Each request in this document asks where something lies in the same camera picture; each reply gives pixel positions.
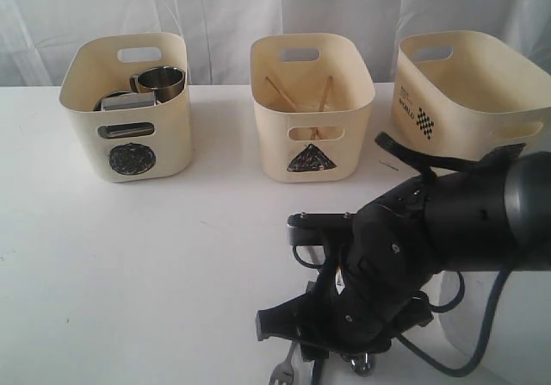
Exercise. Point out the white backdrop curtain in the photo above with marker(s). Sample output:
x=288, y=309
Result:
x=40, y=37

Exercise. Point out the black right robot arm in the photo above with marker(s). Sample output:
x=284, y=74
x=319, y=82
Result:
x=492, y=216

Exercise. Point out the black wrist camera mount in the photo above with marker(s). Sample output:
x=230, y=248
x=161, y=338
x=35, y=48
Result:
x=306, y=229

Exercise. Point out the cream bin with square mark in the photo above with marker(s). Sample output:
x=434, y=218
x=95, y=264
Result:
x=462, y=93

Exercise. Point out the steel table knife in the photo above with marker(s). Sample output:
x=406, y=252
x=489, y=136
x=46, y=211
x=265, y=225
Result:
x=316, y=368

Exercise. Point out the steel spoon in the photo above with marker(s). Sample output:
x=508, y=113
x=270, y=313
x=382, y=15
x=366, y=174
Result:
x=363, y=364

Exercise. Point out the steel mug with wire handle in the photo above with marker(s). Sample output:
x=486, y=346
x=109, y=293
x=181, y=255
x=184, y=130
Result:
x=129, y=130

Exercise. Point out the white square plate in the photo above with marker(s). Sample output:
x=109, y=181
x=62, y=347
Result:
x=519, y=348

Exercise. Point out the cream bin with triangle mark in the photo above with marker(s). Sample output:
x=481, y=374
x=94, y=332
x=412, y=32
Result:
x=300, y=64

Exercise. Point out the steel fork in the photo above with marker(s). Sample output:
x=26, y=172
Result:
x=283, y=373

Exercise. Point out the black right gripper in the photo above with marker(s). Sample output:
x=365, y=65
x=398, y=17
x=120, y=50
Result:
x=359, y=302

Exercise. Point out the cream bin with circle mark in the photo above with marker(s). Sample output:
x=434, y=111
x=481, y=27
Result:
x=105, y=65

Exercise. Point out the diagonal wooden chopstick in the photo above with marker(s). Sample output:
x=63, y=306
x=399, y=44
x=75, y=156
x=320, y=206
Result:
x=323, y=100

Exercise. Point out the small thin nail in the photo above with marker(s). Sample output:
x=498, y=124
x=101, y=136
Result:
x=388, y=165

